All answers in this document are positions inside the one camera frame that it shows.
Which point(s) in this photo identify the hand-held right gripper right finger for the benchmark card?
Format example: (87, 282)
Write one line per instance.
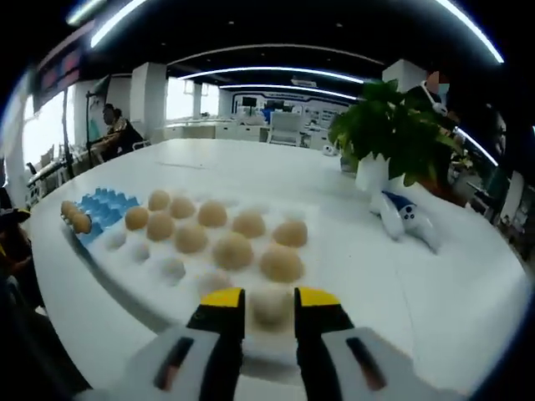
(317, 342)

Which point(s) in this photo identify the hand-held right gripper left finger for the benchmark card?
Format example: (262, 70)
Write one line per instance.
(221, 342)

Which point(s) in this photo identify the single tan egg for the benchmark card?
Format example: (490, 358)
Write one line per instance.
(269, 308)

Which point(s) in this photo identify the group of tan eggs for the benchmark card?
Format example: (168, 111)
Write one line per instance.
(232, 250)
(79, 219)

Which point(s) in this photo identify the blue egg tray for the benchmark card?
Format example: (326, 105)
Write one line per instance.
(108, 204)

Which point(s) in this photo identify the white plastic egg holder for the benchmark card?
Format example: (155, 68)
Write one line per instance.
(167, 267)

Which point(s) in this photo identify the white blue toy robot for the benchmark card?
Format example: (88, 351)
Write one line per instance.
(393, 217)

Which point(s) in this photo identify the hanging dark display screen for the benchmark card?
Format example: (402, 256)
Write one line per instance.
(62, 69)

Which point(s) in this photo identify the white table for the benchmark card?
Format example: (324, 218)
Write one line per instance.
(251, 175)

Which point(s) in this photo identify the white plant pot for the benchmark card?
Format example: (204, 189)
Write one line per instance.
(372, 175)

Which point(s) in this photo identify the small white toy robot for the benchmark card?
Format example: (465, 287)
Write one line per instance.
(330, 149)

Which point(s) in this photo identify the white cabinet row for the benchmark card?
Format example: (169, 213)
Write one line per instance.
(209, 130)

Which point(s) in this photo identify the white mesh office chair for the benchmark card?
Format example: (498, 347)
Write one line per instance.
(286, 127)

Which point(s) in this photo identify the green potted plant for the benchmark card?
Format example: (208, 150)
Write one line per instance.
(388, 133)

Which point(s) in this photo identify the ceiling light strip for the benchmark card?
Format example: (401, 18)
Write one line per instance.
(271, 68)
(113, 23)
(476, 31)
(284, 86)

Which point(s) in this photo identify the ceiling air conditioner vent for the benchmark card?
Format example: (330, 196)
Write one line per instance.
(303, 81)

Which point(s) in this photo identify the black wall monitor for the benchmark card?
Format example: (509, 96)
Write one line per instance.
(249, 100)

